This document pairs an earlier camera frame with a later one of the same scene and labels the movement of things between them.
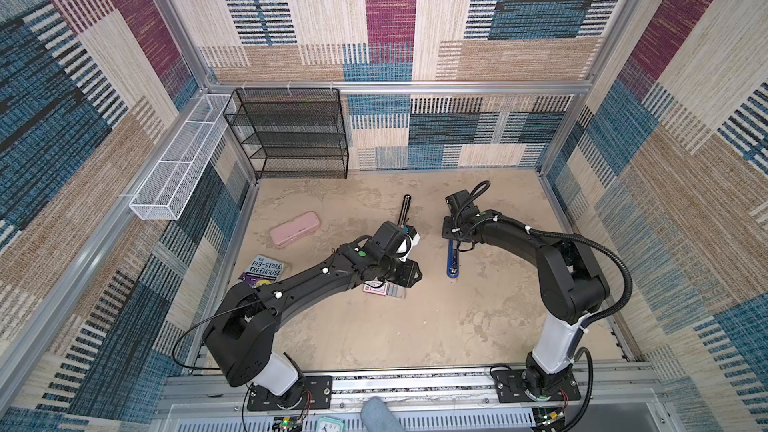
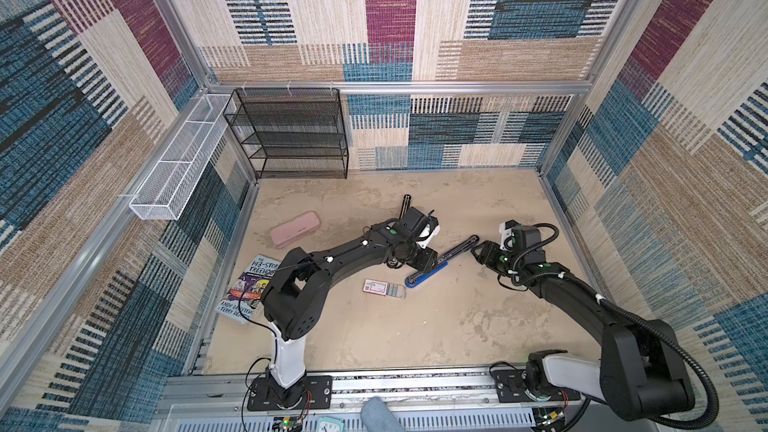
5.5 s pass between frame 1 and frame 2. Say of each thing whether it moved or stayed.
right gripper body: moved
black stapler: stayed
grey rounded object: stayed
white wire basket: stayed
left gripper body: moved
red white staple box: stayed
